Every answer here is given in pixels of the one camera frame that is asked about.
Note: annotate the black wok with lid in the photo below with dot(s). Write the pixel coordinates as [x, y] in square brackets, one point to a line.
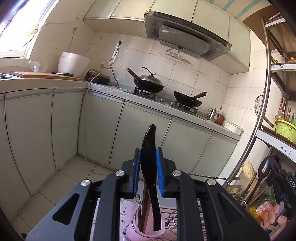
[148, 83]

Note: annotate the steel kettle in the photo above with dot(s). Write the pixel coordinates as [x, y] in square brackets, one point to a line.
[212, 114]

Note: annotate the brown clay pot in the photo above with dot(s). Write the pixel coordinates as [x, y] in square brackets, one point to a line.
[220, 119]

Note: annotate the wooden chopstick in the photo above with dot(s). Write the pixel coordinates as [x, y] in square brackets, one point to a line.
[146, 208]
[140, 217]

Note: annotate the orange snack packet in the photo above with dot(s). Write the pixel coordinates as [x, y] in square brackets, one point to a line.
[264, 208]

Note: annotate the white dish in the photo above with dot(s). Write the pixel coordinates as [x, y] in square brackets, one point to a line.
[233, 127]

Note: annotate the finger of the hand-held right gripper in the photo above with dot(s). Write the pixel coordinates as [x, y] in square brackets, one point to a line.
[276, 165]

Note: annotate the black spoon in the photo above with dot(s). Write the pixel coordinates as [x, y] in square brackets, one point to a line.
[262, 166]

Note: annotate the gas stove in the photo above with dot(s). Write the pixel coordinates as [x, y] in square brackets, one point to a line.
[161, 99]

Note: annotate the upper kitchen cabinets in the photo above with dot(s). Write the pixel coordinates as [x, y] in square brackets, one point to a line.
[127, 9]

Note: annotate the metal storage shelf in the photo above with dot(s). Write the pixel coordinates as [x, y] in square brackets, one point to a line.
[266, 92]

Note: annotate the black induction cooker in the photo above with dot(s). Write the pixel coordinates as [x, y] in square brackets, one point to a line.
[97, 77]

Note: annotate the floral printed tablecloth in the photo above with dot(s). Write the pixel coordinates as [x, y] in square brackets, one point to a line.
[122, 208]

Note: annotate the bag of dried noodles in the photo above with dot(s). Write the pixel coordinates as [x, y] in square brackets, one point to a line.
[247, 173]

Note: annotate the wooden cutting board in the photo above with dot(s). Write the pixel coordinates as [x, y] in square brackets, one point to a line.
[34, 75]

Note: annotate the metal strainer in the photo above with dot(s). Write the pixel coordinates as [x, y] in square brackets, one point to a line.
[260, 106]

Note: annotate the range hood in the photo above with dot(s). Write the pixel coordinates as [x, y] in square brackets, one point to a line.
[185, 34]

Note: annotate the white rice cooker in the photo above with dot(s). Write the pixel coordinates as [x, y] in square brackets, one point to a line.
[72, 64]

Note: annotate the person's right hand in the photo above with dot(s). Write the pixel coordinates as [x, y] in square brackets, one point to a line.
[274, 215]

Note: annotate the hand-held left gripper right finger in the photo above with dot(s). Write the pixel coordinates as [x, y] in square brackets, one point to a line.
[160, 171]

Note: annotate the black table knife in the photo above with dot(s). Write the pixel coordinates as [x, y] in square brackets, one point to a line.
[149, 157]

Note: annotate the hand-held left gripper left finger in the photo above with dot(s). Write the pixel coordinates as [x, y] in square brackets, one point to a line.
[137, 171]

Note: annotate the window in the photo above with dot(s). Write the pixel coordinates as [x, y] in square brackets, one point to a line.
[16, 27]

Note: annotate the glass bottles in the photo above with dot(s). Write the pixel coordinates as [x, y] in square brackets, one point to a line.
[281, 113]

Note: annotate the grey kitchen base cabinets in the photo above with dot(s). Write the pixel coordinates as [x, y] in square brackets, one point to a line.
[46, 129]

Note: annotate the green plastic basket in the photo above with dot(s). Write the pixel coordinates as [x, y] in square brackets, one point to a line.
[285, 131]

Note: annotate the pink plastic cup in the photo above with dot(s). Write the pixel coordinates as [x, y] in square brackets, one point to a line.
[148, 235]

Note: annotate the crumpled clear plastic bag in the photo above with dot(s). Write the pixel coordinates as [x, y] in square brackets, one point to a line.
[37, 66]

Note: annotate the small wall shelf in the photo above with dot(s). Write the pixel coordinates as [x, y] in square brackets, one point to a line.
[178, 58]

